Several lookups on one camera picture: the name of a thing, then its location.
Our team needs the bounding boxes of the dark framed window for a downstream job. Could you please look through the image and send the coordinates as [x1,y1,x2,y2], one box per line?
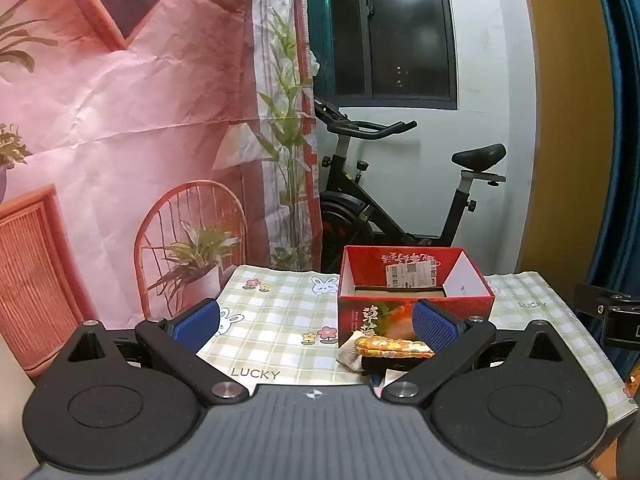
[305,0,458,111]

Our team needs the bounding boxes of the wooden door panel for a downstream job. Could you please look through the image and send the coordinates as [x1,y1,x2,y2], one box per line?
[517,0,616,273]

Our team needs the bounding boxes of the checked bunny print tablecloth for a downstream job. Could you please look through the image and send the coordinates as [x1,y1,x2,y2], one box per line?
[195,265,638,431]

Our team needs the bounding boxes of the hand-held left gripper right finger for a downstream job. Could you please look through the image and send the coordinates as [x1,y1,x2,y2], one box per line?
[382,298,568,408]

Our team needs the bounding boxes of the pink printed backdrop cloth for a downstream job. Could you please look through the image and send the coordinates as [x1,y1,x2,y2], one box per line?
[0,0,323,378]

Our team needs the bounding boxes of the red strawberry print box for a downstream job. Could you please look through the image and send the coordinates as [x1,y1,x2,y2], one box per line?
[337,245,496,352]

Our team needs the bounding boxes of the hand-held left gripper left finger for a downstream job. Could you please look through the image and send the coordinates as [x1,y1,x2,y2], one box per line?
[62,298,250,406]

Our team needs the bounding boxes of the orange floral cloth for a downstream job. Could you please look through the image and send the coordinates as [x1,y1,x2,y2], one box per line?
[350,335,435,359]

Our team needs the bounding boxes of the blue curtain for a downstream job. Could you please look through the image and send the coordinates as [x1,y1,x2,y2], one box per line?
[585,0,640,291]

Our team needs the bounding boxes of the black exercise bike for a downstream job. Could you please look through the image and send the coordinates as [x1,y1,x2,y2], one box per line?
[312,100,508,273]

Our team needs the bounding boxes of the beige sock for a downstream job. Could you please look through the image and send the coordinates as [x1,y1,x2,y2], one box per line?
[337,330,372,372]

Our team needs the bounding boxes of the black glove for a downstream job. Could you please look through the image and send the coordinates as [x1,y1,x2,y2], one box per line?
[360,355,417,377]

